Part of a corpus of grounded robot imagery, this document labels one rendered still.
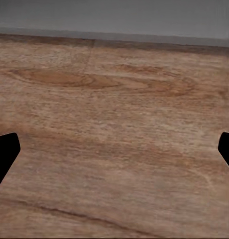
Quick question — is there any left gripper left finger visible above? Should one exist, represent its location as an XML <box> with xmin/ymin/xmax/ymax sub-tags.
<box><xmin>0</xmin><ymin>132</ymin><xmax>20</xmax><ymax>183</ymax></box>

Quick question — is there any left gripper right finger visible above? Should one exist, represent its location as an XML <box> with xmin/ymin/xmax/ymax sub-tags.
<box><xmin>218</xmin><ymin>132</ymin><xmax>229</xmax><ymax>165</ymax></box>

